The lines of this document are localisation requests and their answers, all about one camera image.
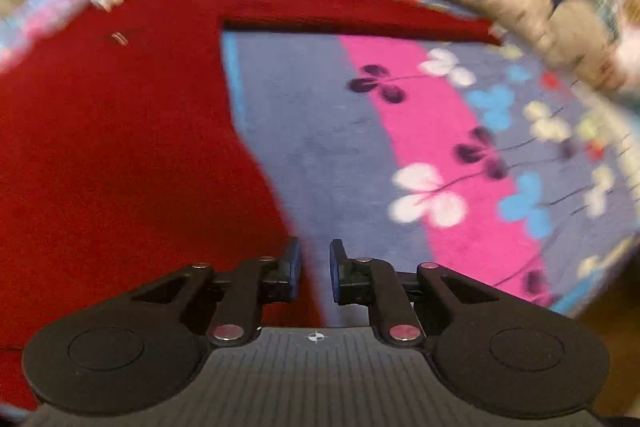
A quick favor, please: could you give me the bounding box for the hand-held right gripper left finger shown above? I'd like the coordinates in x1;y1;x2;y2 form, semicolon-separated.
131;237;302;348

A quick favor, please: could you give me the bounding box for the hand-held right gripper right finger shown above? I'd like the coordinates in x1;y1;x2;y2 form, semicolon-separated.
329;238;503;348

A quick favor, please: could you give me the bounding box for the red knit sweater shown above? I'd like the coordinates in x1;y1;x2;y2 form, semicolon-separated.
0;0;503;410

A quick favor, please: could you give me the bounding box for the floral striped bedsheet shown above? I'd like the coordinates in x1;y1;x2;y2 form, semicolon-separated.
0;0;640;318

